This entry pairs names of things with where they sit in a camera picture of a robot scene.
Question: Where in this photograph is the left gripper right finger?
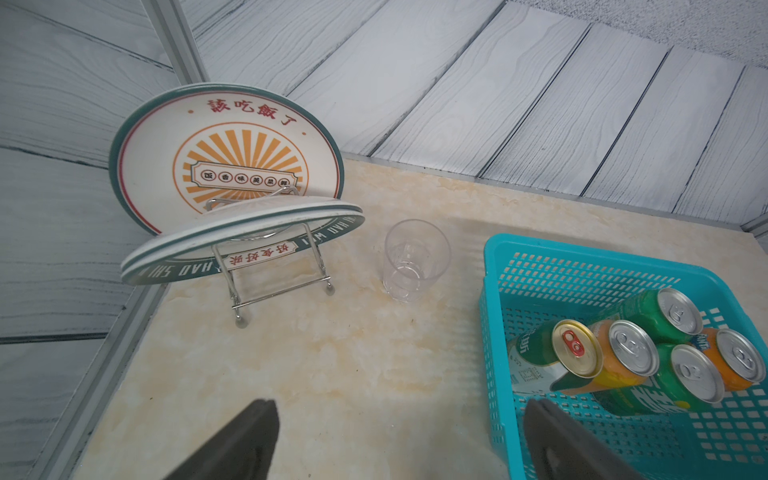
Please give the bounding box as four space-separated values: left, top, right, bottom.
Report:
523 399 643 480

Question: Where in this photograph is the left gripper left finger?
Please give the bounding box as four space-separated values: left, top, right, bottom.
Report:
165 399 280 480

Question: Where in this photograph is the gold green can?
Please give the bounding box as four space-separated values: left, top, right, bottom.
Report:
507 319 603 395

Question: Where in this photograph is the teal plastic basket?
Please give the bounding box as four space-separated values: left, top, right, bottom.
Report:
479 234 767 479

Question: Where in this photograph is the orange Fanta can rear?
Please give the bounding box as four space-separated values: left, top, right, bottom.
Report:
690 328 767 392

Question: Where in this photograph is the decorated plate on stand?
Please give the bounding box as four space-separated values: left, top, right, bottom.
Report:
108 83 345 235

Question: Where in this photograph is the wire plate stand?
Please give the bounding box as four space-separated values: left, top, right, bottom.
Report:
203 185 336 329

